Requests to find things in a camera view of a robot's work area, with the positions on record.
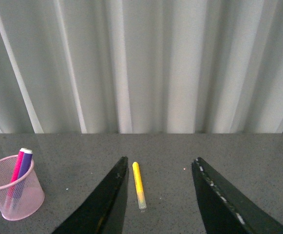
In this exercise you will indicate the yellow highlighter pen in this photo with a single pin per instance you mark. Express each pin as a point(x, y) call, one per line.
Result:
point(139, 186)

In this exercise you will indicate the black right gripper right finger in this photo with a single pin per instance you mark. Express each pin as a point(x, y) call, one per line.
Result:
point(224, 208)

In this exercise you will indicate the white pleated curtain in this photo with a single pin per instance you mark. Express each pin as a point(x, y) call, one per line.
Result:
point(141, 66)

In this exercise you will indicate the pink mesh pen cup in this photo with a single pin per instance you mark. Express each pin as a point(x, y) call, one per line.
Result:
point(21, 198)

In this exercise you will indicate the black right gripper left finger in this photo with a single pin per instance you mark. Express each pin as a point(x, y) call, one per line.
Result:
point(103, 211)

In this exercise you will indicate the pink highlighter pen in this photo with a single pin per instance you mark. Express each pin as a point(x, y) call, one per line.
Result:
point(14, 177)

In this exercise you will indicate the purple highlighter pen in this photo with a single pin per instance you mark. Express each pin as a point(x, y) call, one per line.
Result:
point(25, 165)

